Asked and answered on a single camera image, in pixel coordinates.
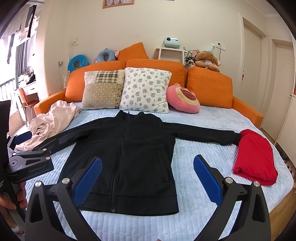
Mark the white small shelf stand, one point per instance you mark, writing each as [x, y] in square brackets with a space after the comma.
[170, 54]

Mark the white wall socket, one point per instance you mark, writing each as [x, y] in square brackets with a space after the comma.
[220, 46]

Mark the black zip jacket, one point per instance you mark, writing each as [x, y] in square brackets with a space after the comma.
[136, 153]

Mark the light blue quilted mattress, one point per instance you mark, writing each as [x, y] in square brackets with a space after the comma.
[195, 208]

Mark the orange sofa bed frame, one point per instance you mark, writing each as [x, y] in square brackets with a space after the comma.
[211, 88]

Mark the patchwork plaid pillow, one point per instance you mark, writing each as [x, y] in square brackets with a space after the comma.
[103, 89]

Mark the blue neck pillow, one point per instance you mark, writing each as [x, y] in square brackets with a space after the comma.
[77, 62]

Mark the wooden framed picture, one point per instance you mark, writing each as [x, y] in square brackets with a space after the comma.
[112, 3]

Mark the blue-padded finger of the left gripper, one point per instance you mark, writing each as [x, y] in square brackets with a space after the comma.
[18, 139]

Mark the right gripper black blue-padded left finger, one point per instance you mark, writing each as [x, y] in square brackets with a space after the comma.
[42, 222]

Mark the mint green projector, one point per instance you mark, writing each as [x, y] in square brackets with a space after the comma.
[171, 42]

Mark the beige right door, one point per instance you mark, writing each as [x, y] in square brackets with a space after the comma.
[282, 80]

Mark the grey elephant neck pillow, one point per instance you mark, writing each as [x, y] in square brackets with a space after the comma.
[107, 55]

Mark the brown plush bear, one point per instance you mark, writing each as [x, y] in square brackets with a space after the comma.
[207, 60]

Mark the beige left door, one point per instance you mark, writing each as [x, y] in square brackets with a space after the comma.
[253, 64]

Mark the person's left hand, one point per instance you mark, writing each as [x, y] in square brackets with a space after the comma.
[13, 196]

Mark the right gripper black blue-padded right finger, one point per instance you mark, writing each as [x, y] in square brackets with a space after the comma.
[252, 221]

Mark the white cabinet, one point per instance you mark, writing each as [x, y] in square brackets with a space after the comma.
[286, 139]

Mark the crumpled pink garment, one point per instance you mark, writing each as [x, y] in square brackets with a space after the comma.
[46, 125]

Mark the pink round plush cushion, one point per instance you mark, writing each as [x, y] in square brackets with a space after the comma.
[182, 99]

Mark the white floral pillow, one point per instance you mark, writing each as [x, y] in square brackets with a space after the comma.
[145, 89]

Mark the orange chair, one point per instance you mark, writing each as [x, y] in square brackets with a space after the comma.
[28, 102]

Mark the orange loose cushion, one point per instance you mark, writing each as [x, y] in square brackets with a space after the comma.
[135, 51]

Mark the beige door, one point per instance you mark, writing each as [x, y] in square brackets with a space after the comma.
[282, 80]
[253, 64]

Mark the folded red garment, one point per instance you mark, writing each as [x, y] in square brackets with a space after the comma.
[255, 160]

